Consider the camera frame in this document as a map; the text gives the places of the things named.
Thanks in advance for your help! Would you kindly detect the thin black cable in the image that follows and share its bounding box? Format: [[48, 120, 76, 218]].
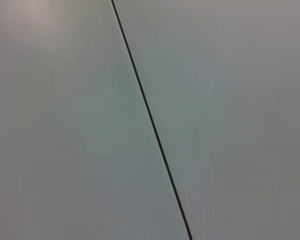
[[110, 0, 193, 240]]

